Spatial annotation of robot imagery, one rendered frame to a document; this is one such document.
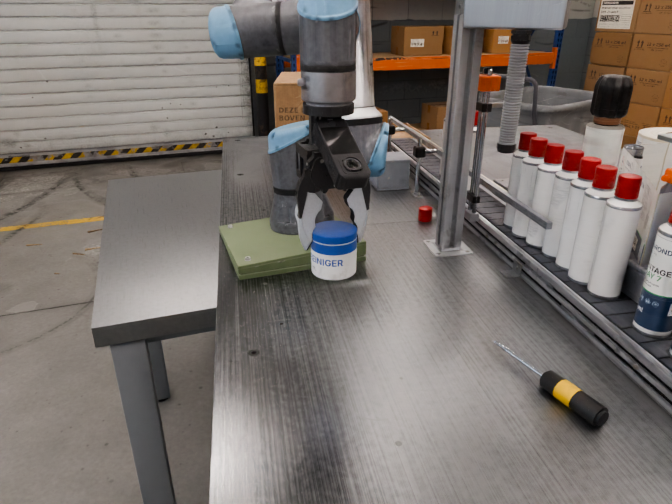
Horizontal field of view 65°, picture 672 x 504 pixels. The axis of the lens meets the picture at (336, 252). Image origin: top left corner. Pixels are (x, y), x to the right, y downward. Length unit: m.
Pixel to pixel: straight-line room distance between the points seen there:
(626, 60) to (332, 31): 4.32
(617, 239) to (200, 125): 4.77
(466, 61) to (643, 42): 3.82
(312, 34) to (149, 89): 4.65
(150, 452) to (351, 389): 0.54
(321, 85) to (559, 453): 0.54
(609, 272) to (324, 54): 0.57
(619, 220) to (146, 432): 0.93
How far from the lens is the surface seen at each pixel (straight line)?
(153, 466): 1.22
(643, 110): 4.84
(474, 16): 1.05
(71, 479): 1.96
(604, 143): 1.43
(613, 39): 5.02
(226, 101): 5.41
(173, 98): 5.38
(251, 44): 0.84
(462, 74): 1.10
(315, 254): 0.79
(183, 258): 1.19
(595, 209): 0.97
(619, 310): 0.97
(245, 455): 0.69
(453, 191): 1.15
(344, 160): 0.68
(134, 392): 1.09
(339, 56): 0.72
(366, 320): 0.93
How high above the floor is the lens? 1.32
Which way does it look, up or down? 25 degrees down
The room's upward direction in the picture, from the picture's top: straight up
